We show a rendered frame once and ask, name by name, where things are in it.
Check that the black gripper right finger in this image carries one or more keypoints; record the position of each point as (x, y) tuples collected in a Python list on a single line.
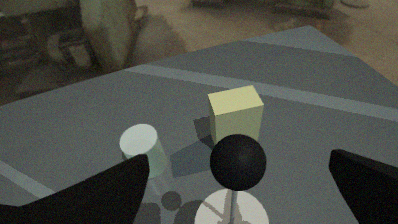
[(369, 187)]

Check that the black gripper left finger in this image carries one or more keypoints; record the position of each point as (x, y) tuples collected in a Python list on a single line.
[(112, 196)]

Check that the pale yellow block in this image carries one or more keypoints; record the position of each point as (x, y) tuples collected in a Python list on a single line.
[(235, 111)]

